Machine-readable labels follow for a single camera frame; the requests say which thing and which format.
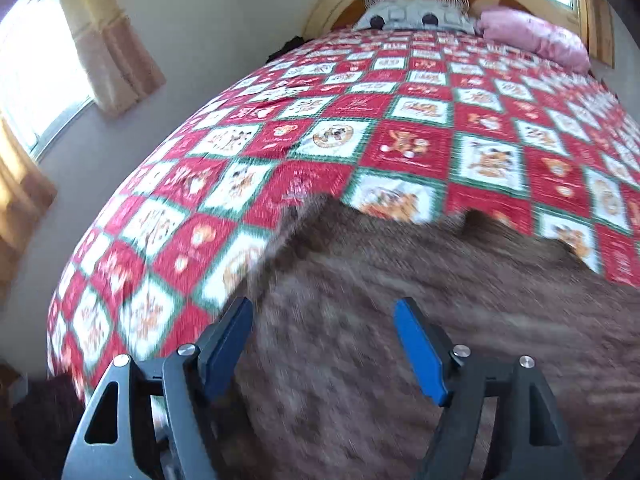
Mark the beige side curtain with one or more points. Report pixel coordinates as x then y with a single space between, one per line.
20 200
110 50

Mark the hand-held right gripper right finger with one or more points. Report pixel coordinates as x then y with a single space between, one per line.
420 350

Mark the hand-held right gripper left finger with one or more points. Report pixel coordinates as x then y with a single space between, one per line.
225 355

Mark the black bag beside bed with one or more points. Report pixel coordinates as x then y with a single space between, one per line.
287 47

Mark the pink pillow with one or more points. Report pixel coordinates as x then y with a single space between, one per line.
540 35

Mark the cream wooden headboard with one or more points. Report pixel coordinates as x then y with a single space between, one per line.
325 5

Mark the red checkered printed blanket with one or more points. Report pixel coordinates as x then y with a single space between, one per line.
400 110

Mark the side window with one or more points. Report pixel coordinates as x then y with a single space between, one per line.
35 75

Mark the yellow curtain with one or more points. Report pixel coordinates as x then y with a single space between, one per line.
597 20

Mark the grey patterned pillow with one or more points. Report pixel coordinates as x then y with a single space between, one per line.
400 12

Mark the brown knit sweater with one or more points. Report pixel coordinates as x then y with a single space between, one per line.
350 285

